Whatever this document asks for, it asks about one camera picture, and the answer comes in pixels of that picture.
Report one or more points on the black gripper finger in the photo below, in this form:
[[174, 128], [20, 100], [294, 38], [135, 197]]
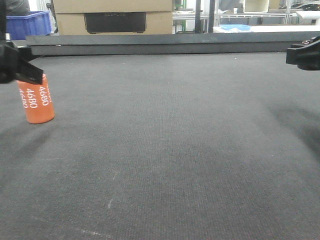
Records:
[[19, 64], [305, 55]]

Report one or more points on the blue crate in background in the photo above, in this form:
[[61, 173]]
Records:
[[37, 23]]

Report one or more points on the light blue tray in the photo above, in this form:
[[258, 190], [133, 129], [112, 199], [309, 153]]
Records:
[[235, 28]]

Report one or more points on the cardboard box with black window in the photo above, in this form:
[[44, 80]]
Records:
[[114, 17]]

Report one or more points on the orange 4680 cylinder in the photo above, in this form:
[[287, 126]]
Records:
[[36, 101]]

